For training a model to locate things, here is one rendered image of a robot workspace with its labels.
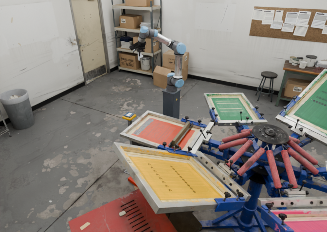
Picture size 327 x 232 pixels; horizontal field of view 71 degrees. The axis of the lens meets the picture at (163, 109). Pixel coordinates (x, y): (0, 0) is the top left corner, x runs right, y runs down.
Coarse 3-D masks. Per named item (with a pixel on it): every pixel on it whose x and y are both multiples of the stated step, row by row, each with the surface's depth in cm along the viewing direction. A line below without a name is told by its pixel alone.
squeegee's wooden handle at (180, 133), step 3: (186, 123) 259; (189, 123) 261; (183, 126) 253; (186, 126) 254; (189, 126) 264; (183, 129) 248; (186, 129) 257; (180, 132) 244; (183, 132) 250; (177, 135) 239; (180, 135) 242; (174, 138) 235; (177, 138) 236; (180, 138) 244; (174, 141) 231; (177, 141) 238; (174, 144) 233
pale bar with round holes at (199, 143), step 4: (208, 124) 260; (212, 124) 260; (208, 128) 253; (204, 132) 247; (200, 136) 241; (200, 140) 235; (196, 144) 229; (200, 144) 230; (192, 148) 224; (196, 148) 224; (192, 152) 219
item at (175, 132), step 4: (156, 120) 283; (164, 124) 276; (168, 124) 276; (172, 124) 276; (176, 128) 268; (180, 128) 268; (172, 132) 261; (176, 132) 261; (188, 132) 261; (192, 132) 261; (184, 136) 255; (188, 136) 255
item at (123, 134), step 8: (152, 112) 293; (136, 120) 277; (176, 120) 278; (128, 128) 262; (200, 128) 262; (120, 136) 255; (128, 136) 249; (144, 144) 242; (152, 144) 237; (192, 144) 237
